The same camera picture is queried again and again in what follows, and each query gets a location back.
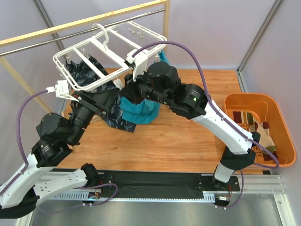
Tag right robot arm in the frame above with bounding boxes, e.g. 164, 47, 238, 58
121, 62, 260, 188

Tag wooden clothes rack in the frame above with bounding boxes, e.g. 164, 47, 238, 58
0, 0, 170, 153

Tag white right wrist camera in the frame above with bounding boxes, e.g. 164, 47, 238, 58
125, 49, 148, 82

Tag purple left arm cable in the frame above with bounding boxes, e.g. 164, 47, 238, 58
0, 89, 118, 214

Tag teal shorts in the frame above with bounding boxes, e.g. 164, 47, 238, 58
120, 49, 172, 125

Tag striped sock maroon toe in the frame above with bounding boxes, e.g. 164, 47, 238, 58
233, 111, 257, 125

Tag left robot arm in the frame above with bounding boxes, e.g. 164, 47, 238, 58
0, 88, 119, 219

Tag dark shark print shorts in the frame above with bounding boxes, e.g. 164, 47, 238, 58
65, 54, 137, 134

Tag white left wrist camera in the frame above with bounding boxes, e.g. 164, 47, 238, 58
46, 80, 73, 100

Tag striped sock in basket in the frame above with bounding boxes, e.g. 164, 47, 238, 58
249, 122, 277, 158

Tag metal rack rod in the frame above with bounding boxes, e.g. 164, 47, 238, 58
0, 9, 165, 57

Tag black base cloth strip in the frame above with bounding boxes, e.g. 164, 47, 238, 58
92, 170, 240, 201

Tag white clip drying hanger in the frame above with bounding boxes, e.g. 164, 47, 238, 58
53, 21, 167, 91

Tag orange plastic laundry basket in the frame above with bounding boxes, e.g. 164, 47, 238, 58
223, 93, 297, 167

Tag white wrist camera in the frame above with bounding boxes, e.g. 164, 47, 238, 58
46, 80, 73, 100
125, 49, 148, 82

